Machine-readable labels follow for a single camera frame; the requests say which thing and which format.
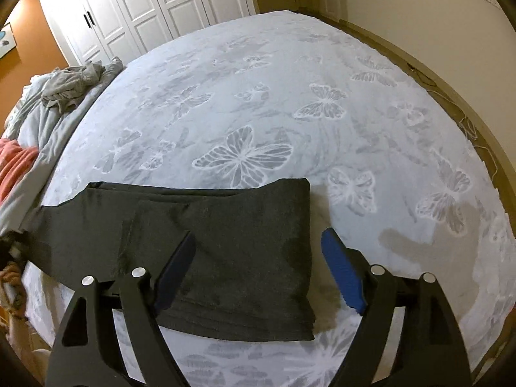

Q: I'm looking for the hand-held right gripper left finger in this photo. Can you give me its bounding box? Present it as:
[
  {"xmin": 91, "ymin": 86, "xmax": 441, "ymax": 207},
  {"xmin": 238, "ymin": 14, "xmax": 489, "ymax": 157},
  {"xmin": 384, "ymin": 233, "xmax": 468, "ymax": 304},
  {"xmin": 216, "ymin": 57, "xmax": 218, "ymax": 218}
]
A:
[{"xmin": 44, "ymin": 230, "xmax": 197, "ymax": 387}]

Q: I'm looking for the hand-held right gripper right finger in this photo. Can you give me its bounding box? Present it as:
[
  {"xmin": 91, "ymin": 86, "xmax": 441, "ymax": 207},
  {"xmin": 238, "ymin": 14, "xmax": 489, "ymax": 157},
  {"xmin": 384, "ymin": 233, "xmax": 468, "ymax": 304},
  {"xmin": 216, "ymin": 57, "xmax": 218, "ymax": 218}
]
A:
[{"xmin": 320, "ymin": 228, "xmax": 472, "ymax": 387}]

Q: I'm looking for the dark grey towel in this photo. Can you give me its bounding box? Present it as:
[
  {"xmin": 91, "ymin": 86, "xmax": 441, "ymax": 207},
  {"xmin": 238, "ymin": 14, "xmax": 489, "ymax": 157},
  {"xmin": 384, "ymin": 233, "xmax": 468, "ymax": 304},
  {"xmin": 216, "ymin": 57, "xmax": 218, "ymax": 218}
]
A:
[{"xmin": 24, "ymin": 177, "xmax": 317, "ymax": 341}]

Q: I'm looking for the person's left hand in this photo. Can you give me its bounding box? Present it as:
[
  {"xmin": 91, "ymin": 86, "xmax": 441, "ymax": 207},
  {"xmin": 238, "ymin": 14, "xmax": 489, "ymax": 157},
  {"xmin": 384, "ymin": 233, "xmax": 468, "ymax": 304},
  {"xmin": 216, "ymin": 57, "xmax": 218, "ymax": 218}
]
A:
[{"xmin": 0, "ymin": 261, "xmax": 25, "ymax": 316}]

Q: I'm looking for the coral fleece blanket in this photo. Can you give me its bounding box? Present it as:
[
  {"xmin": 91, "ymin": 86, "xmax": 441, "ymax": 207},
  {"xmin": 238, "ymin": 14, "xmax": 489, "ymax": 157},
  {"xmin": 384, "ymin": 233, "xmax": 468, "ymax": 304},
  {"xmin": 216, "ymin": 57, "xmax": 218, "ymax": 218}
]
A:
[{"xmin": 0, "ymin": 138, "xmax": 41, "ymax": 202}]

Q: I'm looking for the grey duvet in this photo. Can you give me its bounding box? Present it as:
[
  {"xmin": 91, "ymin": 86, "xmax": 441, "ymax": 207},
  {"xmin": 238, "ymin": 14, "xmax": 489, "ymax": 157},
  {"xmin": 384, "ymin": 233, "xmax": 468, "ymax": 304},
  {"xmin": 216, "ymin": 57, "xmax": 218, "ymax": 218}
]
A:
[{"xmin": 0, "ymin": 56, "xmax": 124, "ymax": 236}]

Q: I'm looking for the grey butterfly print blanket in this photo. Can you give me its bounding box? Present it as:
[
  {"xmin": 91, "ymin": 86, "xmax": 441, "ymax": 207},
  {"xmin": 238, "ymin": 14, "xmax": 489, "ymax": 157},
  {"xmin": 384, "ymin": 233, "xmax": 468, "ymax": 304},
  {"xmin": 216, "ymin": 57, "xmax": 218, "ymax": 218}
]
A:
[{"xmin": 20, "ymin": 10, "xmax": 516, "ymax": 387}]

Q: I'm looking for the crumpled grey cloth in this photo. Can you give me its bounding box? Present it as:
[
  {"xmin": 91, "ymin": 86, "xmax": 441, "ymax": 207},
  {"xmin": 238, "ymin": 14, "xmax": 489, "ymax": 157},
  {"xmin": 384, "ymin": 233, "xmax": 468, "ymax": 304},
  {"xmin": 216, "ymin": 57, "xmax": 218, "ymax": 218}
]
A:
[{"xmin": 40, "ymin": 61, "xmax": 107, "ymax": 114}]

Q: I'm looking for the white panelled wardrobe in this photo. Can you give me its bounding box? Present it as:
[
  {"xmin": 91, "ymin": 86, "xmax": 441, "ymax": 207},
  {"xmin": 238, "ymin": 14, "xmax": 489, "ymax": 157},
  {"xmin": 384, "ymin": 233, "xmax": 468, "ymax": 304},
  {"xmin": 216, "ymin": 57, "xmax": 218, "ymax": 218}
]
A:
[{"xmin": 42, "ymin": 0, "xmax": 259, "ymax": 67}]

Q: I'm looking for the framed wall picture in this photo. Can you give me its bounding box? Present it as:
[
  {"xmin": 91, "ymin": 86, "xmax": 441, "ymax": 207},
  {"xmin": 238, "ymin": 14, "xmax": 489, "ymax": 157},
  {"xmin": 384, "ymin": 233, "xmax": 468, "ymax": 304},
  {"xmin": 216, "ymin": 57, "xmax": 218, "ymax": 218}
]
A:
[{"xmin": 0, "ymin": 22, "xmax": 17, "ymax": 59}]

